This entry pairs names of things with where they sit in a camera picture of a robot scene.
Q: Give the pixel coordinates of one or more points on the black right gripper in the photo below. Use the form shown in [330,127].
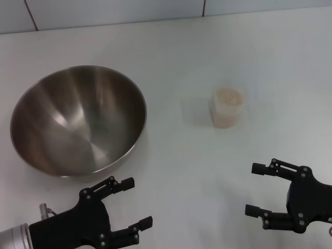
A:
[311,199]

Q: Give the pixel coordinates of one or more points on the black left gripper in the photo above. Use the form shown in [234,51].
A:
[77,225]

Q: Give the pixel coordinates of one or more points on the clear plastic measuring cup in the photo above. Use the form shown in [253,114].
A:
[225,119]

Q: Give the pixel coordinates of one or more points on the stainless steel mixing bowl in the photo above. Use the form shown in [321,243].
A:
[77,116]

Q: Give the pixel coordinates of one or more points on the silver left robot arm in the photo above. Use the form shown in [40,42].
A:
[15,238]

